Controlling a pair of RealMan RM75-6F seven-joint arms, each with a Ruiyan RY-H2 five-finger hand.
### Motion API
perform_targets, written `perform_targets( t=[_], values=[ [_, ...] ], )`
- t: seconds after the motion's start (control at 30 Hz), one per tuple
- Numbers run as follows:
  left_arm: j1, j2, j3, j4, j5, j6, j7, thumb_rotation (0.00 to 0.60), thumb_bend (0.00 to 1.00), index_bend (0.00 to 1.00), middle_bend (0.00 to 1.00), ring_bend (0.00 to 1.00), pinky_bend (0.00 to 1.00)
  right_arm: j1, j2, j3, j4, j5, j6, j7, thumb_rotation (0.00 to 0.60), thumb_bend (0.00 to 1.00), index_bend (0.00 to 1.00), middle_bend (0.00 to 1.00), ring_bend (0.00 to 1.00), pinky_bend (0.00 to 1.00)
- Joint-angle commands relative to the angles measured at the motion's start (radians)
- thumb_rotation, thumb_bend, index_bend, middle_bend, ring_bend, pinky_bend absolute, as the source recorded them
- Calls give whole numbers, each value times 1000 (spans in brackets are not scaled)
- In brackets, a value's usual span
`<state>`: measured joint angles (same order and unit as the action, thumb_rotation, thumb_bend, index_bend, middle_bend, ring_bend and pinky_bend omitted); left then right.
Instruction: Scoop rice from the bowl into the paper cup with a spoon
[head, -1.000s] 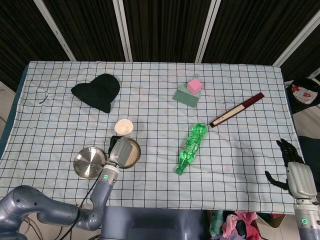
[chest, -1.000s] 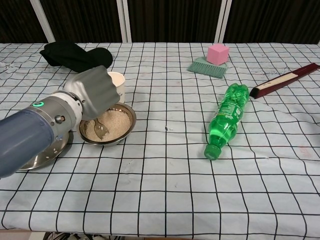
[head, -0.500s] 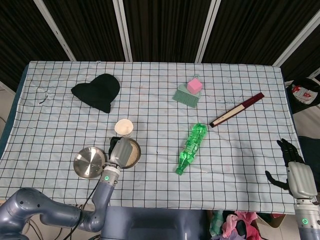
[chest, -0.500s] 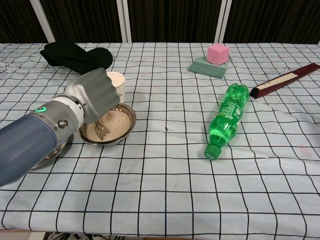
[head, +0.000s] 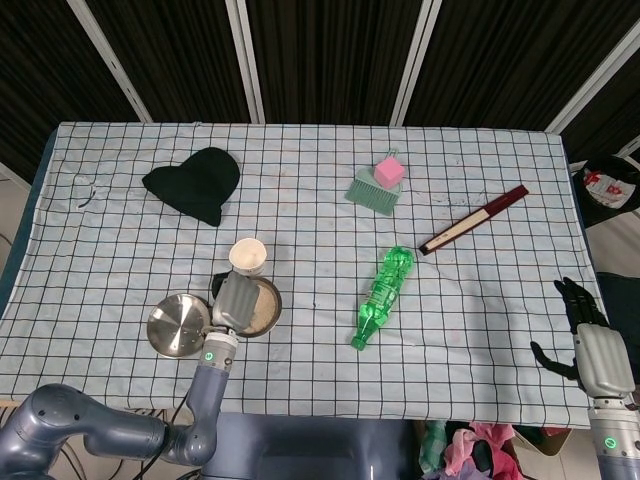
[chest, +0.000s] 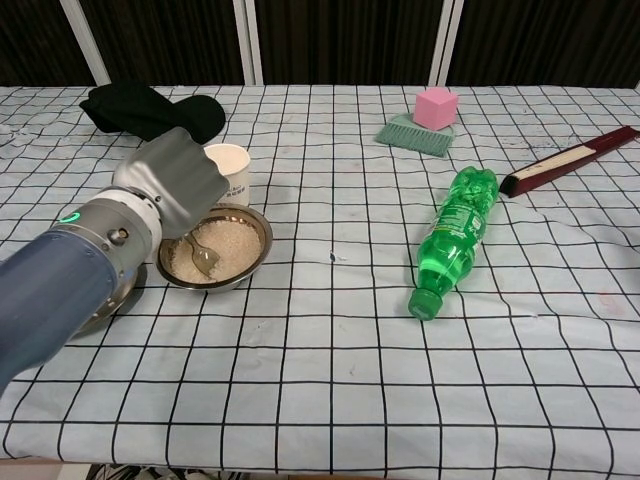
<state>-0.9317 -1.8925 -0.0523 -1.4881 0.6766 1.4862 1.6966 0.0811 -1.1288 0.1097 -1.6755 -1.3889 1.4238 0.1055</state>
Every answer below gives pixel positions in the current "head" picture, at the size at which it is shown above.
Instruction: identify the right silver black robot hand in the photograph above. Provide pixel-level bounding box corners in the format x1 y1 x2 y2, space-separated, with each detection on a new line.
530 277 637 399

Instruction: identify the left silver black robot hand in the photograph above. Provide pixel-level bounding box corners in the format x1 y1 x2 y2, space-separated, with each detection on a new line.
209 270 261 334

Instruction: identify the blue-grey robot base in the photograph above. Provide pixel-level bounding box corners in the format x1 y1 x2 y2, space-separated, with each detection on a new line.
200 411 419 480

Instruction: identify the steel bowl holding rice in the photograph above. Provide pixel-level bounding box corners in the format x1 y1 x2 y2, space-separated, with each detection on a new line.
238 277 284 339

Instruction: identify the white paper cup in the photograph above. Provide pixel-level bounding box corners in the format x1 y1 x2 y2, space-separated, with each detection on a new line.
228 237 268 278

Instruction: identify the empty steel plate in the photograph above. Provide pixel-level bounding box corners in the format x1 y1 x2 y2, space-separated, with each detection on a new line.
146 293 213 360

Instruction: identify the black chair seat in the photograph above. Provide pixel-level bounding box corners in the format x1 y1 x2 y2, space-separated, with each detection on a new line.
597 272 640 351

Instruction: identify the brown cardboard box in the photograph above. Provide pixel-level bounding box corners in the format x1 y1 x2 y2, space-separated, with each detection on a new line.
514 424 574 458

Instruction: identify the black knit beanie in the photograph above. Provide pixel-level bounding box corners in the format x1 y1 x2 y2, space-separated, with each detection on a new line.
141 146 242 229

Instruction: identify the green plastic bottle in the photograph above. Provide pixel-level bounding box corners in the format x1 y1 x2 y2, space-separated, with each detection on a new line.
349 244 418 352

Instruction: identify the blue checkered tablecloth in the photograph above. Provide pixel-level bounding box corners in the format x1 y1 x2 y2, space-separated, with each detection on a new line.
0 121 622 430

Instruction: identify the colourful clothes pile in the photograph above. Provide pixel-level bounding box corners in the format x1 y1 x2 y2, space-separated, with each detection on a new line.
418 419 524 480

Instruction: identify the black bag with red print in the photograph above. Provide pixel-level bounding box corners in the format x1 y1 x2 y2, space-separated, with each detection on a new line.
569 154 640 229

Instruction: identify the dark red folded fan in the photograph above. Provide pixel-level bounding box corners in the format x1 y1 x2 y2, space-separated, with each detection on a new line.
417 184 531 257

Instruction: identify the pink cube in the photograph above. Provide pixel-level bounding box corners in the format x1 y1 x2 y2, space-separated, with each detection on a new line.
373 157 407 191

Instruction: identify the white partition frame post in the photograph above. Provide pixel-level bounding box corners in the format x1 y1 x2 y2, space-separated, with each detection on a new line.
544 19 640 136
223 0 267 125
388 0 444 127
64 0 154 123

